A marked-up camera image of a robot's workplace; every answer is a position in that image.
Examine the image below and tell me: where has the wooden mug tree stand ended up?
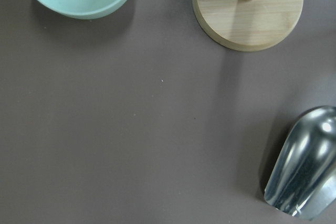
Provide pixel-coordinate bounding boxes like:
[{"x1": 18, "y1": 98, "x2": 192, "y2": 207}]
[{"x1": 192, "y1": 0, "x2": 303, "y2": 52}]

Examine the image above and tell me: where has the shiny metal scoop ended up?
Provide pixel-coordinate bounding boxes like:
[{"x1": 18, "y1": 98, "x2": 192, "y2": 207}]
[{"x1": 264, "y1": 105, "x2": 335, "y2": 220}]

